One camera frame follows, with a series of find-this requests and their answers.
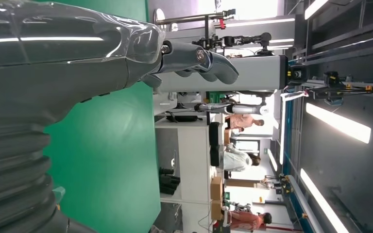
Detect person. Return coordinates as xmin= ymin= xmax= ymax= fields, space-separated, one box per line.
xmin=224 ymin=114 xmax=265 ymax=133
xmin=223 ymin=144 xmax=261 ymax=173
xmin=227 ymin=210 xmax=273 ymax=233

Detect black bag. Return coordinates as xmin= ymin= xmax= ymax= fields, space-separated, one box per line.
xmin=165 ymin=110 xmax=204 ymax=123

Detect green table mat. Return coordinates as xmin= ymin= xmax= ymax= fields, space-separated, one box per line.
xmin=34 ymin=0 xmax=162 ymax=233

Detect white cabinet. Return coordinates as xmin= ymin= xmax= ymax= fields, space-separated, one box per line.
xmin=153 ymin=117 xmax=214 ymax=204

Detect white robot stand machine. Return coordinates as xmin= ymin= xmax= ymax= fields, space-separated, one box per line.
xmin=158 ymin=54 xmax=289 ymax=94

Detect ceiling light strip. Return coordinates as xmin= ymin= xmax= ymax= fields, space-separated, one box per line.
xmin=300 ymin=168 xmax=350 ymax=233
xmin=305 ymin=102 xmax=373 ymax=144

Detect chrome stanchion post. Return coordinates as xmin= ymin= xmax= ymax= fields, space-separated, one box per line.
xmin=153 ymin=8 xmax=237 ymax=32

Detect black objects on floor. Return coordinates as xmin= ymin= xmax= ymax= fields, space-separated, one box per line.
xmin=158 ymin=166 xmax=181 ymax=196

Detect brown cardboard box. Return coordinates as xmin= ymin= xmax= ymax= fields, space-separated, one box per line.
xmin=210 ymin=176 xmax=223 ymax=201
xmin=210 ymin=200 xmax=223 ymax=221

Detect green crate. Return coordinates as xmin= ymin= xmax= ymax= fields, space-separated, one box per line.
xmin=205 ymin=91 xmax=226 ymax=104

